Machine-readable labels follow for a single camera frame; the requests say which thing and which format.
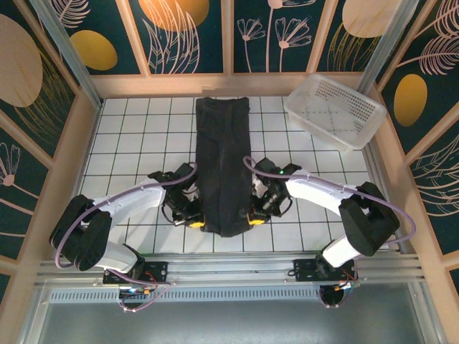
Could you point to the large beige disc wall panel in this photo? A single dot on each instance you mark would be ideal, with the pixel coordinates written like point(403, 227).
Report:
point(25, 71)

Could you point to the long aluminium mounting rail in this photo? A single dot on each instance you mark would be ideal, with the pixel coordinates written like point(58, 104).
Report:
point(229, 272)

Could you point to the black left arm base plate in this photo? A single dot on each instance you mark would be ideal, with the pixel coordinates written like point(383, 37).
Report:
point(156, 272)

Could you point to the orange circle leaves wall panel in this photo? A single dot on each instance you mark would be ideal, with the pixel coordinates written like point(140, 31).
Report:
point(175, 36)

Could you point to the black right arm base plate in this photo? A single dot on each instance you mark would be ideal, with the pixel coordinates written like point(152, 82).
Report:
point(305, 272)

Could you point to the fern and yellow oval panel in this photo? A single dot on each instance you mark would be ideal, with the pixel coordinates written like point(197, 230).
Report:
point(423, 71)

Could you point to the beige circle grass wall panel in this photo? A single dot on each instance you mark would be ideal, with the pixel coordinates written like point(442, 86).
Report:
point(355, 36)

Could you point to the single pink flower wall panel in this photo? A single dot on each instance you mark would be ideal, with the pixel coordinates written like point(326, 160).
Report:
point(18, 193)

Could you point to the slotted grey metal strip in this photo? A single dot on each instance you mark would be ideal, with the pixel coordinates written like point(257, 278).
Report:
point(233, 294)

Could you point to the pink fern outline wall panel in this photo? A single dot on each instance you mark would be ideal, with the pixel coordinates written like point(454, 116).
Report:
point(441, 193)

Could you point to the aluminium corner post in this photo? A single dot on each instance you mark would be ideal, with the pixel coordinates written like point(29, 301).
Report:
point(389, 46)
point(71, 57)

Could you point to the pink flowers wall panel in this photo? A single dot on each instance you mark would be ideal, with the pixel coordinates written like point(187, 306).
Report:
point(279, 36)

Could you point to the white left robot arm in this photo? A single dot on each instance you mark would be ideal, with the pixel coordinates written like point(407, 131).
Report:
point(136, 200)

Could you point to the clear perforated plastic basket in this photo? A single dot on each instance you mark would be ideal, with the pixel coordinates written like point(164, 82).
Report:
point(337, 111)

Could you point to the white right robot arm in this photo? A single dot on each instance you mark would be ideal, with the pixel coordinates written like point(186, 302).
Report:
point(315, 191)

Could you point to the dark grey t-shirt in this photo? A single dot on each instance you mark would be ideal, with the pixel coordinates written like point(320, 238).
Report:
point(224, 161)

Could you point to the yellow oval wall panel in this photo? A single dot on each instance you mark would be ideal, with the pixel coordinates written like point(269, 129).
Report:
point(97, 46)

